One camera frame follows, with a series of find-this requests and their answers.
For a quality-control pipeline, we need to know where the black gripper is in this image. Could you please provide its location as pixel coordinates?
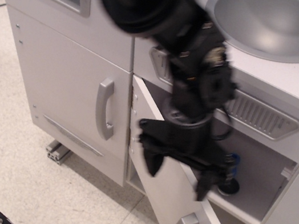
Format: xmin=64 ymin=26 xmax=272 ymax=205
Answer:
xmin=139 ymin=119 xmax=236 ymax=202

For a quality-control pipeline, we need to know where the white cabinet door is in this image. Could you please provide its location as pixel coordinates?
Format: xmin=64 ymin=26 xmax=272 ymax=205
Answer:
xmin=129 ymin=76 xmax=220 ymax=224

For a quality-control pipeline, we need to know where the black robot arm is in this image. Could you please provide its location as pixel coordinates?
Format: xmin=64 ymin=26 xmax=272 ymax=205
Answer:
xmin=102 ymin=0 xmax=239 ymax=201

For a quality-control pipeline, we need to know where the white toy kitchen cabinet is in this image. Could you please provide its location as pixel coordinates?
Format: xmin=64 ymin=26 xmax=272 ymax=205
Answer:
xmin=0 ymin=0 xmax=299 ymax=224

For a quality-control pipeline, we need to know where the grey vent panel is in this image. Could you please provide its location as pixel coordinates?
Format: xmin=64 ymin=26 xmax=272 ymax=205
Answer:
xmin=149 ymin=47 xmax=299 ymax=141

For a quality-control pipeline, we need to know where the silver decorative trim strip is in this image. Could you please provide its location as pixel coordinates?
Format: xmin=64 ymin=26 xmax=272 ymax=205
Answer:
xmin=44 ymin=115 xmax=104 ymax=157

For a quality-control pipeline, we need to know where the aluminium extrusion bar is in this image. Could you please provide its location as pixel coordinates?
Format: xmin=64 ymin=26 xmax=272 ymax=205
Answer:
xmin=46 ymin=140 xmax=72 ymax=165

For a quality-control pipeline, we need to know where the silver sink bowl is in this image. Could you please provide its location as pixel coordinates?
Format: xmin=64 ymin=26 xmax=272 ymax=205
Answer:
xmin=206 ymin=0 xmax=299 ymax=63

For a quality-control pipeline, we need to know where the blue handled toy utensil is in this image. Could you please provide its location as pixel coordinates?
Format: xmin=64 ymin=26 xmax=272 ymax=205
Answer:
xmin=215 ymin=150 xmax=246 ymax=198

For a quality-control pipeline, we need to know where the grey left door handle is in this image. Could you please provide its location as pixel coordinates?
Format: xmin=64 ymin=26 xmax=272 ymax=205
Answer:
xmin=95 ymin=78 xmax=114 ymax=140

